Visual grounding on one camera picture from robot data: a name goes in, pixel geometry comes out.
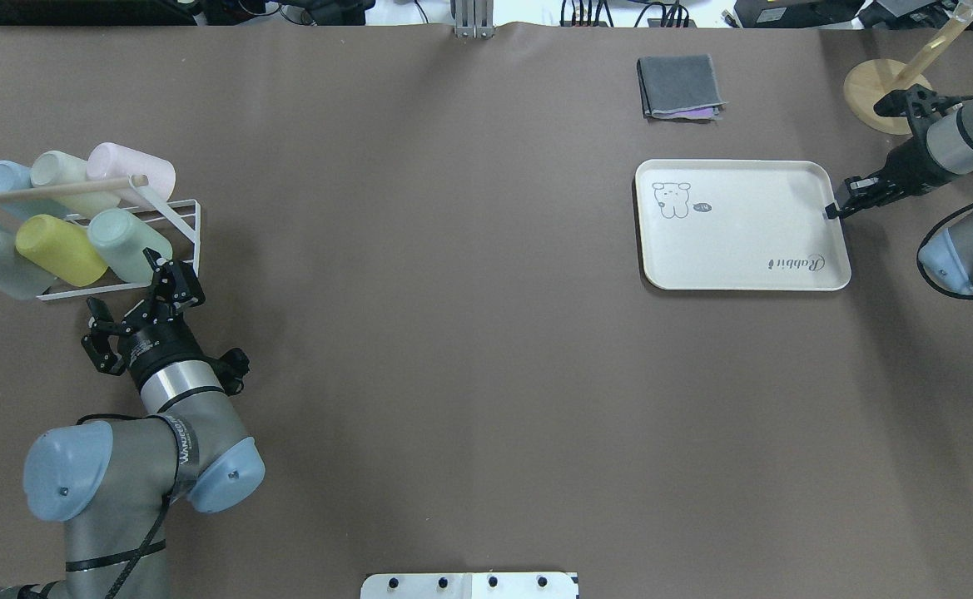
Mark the wooden rack handle rod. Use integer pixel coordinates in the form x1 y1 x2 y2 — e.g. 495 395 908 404
0 174 150 204

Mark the green cup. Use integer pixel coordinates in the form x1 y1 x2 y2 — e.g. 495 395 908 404
87 208 173 284

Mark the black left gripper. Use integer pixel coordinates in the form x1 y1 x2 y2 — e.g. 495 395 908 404
82 249 249 395

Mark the cream cup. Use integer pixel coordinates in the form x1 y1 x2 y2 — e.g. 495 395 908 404
30 149 121 219

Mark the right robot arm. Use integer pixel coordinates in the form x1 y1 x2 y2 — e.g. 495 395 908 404
826 84 973 302

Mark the yellow cup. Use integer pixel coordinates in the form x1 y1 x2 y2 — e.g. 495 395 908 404
15 215 109 287

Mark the grey folded cloth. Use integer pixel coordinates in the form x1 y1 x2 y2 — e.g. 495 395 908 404
636 54 725 121

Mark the aluminium frame post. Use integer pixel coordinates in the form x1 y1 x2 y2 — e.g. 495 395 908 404
449 0 496 39

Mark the wooden cup tree stand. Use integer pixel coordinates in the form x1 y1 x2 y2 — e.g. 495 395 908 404
842 1 973 136

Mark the cream rabbit tray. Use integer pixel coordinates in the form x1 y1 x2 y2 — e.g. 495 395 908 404
632 159 851 292

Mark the pink cup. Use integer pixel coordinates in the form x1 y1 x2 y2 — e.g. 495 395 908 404
86 141 176 201

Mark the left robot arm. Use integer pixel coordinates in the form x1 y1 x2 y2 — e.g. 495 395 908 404
0 249 266 598

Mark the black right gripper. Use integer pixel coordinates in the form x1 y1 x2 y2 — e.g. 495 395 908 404
825 87 966 220

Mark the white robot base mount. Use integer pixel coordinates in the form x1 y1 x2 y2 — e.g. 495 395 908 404
360 572 580 598

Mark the grey cup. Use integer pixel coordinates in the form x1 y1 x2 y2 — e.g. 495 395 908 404
0 230 57 300

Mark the blue cup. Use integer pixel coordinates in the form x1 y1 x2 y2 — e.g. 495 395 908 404
0 160 70 221

